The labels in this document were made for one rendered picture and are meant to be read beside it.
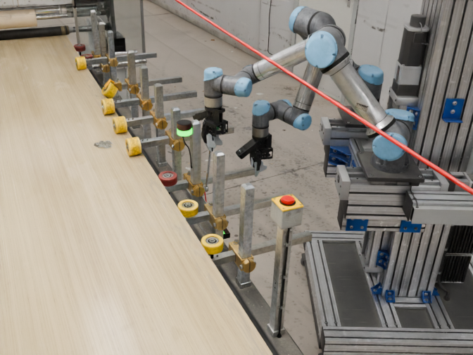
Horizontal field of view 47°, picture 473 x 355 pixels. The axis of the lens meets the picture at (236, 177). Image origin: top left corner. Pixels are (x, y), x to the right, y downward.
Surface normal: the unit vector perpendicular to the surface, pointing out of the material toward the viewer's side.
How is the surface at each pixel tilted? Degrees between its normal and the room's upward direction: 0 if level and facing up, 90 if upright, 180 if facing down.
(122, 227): 0
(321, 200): 0
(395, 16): 90
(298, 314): 0
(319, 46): 84
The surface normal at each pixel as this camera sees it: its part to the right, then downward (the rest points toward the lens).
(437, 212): 0.00, 0.50
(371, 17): -0.86, 0.22
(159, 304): 0.03, -0.87
